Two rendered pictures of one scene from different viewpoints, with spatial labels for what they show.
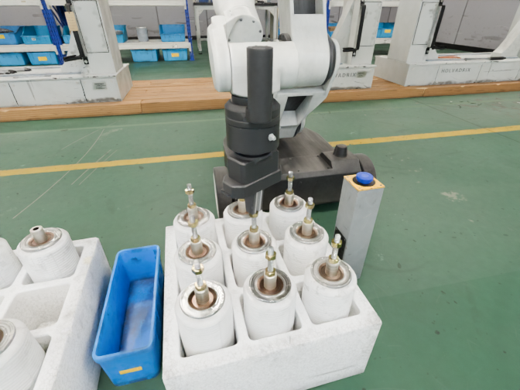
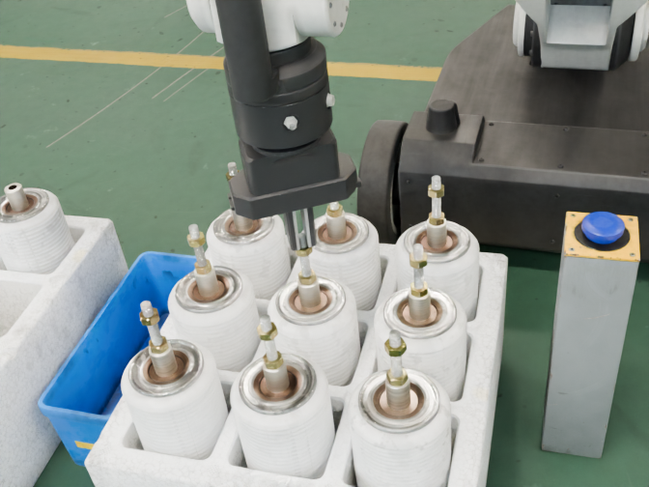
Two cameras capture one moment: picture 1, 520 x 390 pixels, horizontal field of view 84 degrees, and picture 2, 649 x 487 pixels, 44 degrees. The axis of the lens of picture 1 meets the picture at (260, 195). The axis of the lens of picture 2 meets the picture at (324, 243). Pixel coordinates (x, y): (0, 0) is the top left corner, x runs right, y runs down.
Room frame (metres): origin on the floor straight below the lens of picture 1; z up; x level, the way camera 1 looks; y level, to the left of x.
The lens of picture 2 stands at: (-0.05, -0.36, 0.83)
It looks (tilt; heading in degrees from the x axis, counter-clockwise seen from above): 38 degrees down; 34
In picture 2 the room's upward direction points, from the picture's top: 7 degrees counter-clockwise
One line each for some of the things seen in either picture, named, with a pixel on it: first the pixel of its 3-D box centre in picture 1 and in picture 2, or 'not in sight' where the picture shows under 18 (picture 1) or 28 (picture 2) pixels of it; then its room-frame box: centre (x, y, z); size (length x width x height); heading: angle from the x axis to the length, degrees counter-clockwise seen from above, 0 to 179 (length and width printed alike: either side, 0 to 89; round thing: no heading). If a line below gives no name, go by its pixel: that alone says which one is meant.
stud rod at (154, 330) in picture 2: (199, 278); (155, 331); (0.32, 0.10, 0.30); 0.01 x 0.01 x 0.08
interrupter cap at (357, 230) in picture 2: (242, 210); (337, 233); (0.58, 0.04, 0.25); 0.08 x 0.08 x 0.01
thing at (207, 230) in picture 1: (198, 246); (255, 280); (0.55, 0.16, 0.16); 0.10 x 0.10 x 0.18
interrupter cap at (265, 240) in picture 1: (254, 241); (310, 300); (0.46, 0.01, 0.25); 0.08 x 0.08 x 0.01
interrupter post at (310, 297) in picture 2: (254, 236); (309, 291); (0.46, 0.01, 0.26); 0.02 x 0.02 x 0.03
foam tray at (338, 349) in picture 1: (254, 292); (324, 399); (0.46, 0.01, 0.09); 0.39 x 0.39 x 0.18; 15
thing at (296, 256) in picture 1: (303, 261); (421, 372); (0.49, -0.10, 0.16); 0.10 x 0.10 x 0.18
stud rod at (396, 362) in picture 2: (334, 251); (396, 362); (0.38, -0.13, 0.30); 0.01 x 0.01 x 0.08
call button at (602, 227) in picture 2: (364, 179); (602, 230); (0.61, -0.25, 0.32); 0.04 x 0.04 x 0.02
